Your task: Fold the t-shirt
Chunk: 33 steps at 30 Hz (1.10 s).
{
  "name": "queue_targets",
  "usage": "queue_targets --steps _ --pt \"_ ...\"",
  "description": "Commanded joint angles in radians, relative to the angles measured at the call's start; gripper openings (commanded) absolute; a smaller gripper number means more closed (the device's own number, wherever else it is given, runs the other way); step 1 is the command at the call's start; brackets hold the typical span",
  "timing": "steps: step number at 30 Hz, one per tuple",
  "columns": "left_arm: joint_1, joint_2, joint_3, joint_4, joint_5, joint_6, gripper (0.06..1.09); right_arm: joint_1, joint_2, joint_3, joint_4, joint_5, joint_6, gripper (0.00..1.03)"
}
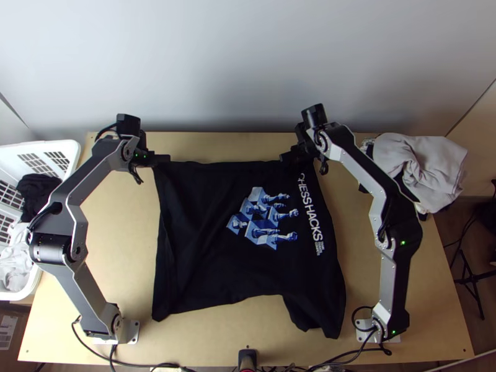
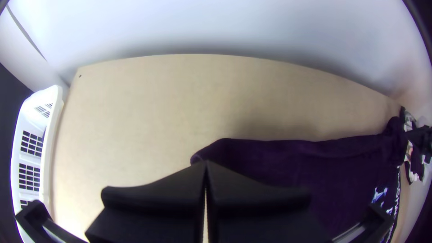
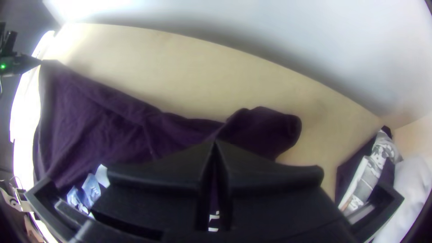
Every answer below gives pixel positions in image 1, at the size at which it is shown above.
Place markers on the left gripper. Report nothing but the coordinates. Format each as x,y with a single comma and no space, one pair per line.
159,159

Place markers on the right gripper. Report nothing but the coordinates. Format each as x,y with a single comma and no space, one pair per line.
298,154

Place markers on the black t-shirt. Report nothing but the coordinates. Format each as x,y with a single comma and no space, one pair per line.
201,252

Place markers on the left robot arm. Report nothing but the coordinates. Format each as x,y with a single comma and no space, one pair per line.
77,186

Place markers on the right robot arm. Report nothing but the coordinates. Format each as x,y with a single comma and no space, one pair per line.
348,151

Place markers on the white laundry basket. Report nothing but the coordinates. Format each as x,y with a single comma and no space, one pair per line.
46,155

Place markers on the black garment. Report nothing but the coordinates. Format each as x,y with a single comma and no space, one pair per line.
37,193

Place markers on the heap of clothes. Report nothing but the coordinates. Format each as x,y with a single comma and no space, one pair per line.
426,166

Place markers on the white garment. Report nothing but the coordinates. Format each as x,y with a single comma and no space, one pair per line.
13,267

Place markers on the black tripod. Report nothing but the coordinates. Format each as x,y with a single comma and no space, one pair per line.
473,276

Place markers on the cardboard box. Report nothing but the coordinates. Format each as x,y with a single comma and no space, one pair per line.
9,329

